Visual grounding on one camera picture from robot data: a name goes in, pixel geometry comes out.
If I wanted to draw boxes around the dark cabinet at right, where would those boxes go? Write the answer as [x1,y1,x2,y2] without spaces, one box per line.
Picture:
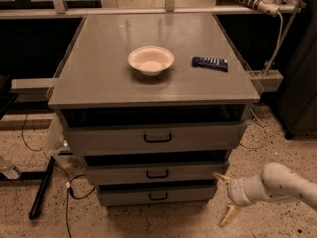
[276,0,317,140]

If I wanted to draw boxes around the white power cable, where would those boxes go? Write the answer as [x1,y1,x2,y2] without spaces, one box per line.
[238,10,285,150]

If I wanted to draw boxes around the grey middle drawer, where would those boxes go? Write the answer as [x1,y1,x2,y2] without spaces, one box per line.
[85,161,229,185]

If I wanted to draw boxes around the grey top drawer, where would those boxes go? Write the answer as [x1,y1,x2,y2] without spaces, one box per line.
[63,122,247,156]

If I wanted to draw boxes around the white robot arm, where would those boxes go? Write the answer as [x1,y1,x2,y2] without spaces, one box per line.
[213,163,317,227]

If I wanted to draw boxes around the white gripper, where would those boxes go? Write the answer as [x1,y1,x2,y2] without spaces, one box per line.
[213,172,264,227]

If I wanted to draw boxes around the black floor cable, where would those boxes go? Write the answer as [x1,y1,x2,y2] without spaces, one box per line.
[20,111,97,238]

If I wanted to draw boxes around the grey drawer cabinet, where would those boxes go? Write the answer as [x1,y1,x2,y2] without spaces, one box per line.
[49,13,259,192]

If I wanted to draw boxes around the black floor bar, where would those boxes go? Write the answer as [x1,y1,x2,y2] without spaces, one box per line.
[29,156,55,220]

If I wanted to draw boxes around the grey bottom drawer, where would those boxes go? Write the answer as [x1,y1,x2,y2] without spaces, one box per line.
[97,184,217,207]

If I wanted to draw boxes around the white power strip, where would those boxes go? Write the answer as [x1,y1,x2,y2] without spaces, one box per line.
[235,0,280,16]

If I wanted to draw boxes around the grey drawer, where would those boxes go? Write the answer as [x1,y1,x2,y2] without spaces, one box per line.
[97,184,217,207]
[63,122,247,156]
[85,161,229,185]

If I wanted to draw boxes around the dark blue snack packet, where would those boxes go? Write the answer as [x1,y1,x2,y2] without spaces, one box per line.
[192,57,228,72]

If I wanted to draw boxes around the dark object at left edge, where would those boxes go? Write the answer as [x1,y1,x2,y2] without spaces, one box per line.
[0,74,18,120]

